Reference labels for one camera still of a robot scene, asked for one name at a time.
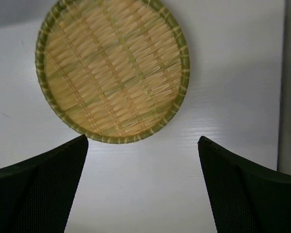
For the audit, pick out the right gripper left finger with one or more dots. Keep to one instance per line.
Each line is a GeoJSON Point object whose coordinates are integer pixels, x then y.
{"type": "Point", "coordinates": [36, 195]}

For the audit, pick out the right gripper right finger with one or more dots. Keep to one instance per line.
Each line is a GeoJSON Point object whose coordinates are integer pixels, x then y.
{"type": "Point", "coordinates": [245, 197]}

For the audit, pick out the round green-rimmed bamboo plate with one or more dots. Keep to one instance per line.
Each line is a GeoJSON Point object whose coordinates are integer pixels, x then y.
{"type": "Point", "coordinates": [116, 71]}

